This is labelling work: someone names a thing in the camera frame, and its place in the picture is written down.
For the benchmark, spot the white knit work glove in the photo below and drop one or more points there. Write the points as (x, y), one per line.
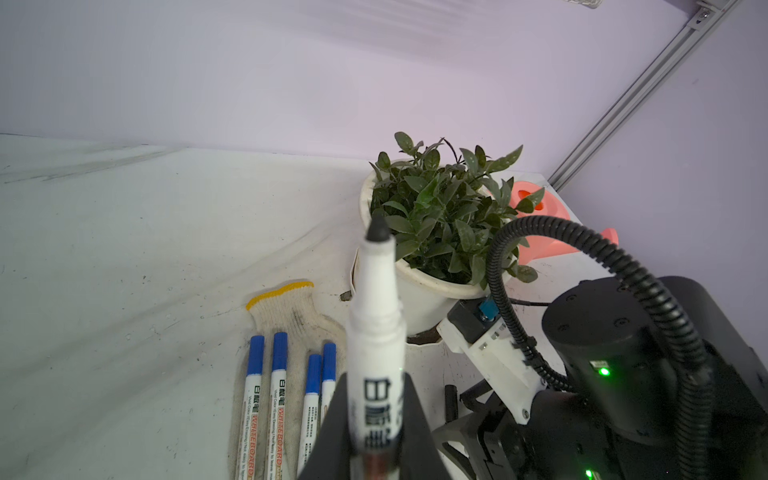
(289, 308)

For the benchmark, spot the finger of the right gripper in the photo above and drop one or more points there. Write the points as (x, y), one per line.
(460, 441)

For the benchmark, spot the green potted plant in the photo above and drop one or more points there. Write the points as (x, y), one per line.
(443, 206)

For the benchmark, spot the white marker pen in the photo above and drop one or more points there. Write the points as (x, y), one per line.
(310, 411)
(276, 432)
(328, 378)
(376, 341)
(247, 447)

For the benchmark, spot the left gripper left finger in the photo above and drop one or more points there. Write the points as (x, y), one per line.
(331, 454)

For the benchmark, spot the black pen cap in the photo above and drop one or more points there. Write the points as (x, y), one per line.
(451, 407)

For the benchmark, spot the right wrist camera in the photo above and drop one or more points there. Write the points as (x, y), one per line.
(489, 346)

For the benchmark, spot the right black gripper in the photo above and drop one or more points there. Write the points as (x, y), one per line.
(617, 423)

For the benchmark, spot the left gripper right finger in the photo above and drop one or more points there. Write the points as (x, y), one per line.
(419, 458)

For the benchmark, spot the pink watering can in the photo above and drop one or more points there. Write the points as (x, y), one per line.
(545, 236)

